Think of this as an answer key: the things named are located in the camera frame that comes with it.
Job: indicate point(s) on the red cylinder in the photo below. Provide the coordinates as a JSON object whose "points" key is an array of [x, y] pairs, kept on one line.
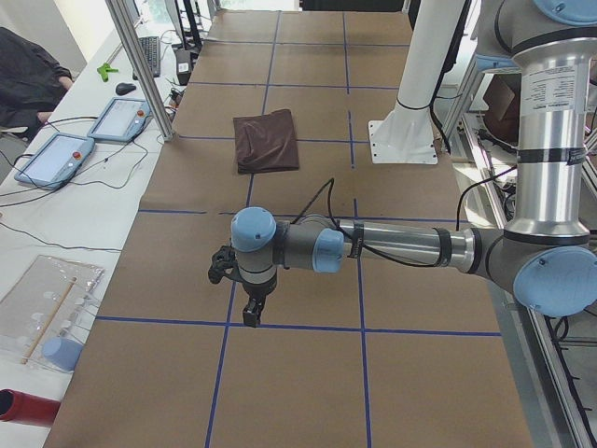
{"points": [[22, 408]]}

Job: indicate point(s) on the black keyboard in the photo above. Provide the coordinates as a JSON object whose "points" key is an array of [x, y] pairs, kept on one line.
{"points": [[150, 46]]}

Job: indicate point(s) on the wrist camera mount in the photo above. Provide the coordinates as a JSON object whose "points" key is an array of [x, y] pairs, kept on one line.
{"points": [[224, 264]]}

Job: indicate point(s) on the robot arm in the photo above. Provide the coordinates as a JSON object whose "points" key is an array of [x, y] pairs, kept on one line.
{"points": [[380, 235]]}

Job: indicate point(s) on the seated person in black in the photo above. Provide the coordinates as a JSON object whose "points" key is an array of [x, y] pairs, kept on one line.
{"points": [[32, 84]]}

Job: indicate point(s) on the white pedestal column base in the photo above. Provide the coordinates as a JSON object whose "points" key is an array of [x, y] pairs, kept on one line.
{"points": [[406, 134]]}

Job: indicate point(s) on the far blue teach pendant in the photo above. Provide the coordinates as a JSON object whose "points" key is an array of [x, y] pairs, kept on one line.
{"points": [[121, 121]]}

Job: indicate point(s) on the cardboard box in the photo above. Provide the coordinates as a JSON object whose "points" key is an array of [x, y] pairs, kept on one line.
{"points": [[503, 97]]}

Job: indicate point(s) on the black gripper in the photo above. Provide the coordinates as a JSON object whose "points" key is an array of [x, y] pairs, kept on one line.
{"points": [[257, 291]]}

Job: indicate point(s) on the black power adapter box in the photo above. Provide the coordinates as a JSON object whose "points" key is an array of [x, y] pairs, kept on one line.
{"points": [[183, 66]]}

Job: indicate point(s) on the clear plastic bag with stick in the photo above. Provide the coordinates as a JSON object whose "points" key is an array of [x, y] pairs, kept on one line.
{"points": [[53, 298]]}

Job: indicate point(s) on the green plastic clip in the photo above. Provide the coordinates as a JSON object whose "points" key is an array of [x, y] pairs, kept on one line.
{"points": [[105, 70]]}

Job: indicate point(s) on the brown t-shirt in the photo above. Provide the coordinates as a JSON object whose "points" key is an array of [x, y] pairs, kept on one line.
{"points": [[266, 143]]}

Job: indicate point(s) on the near blue teach pendant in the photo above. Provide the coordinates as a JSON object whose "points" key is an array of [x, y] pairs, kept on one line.
{"points": [[56, 162]]}

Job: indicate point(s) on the blue teach pendant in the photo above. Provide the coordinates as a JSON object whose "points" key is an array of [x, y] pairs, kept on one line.
{"points": [[56, 162], [121, 121]]}

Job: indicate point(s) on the aluminium side frame rail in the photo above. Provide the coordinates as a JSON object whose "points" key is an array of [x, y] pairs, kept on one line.
{"points": [[553, 359]]}

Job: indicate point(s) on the aluminium frame post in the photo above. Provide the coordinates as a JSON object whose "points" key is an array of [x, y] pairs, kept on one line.
{"points": [[129, 40]]}

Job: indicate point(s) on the black computer mouse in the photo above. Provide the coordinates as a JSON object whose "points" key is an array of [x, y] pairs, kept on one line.
{"points": [[124, 88]]}

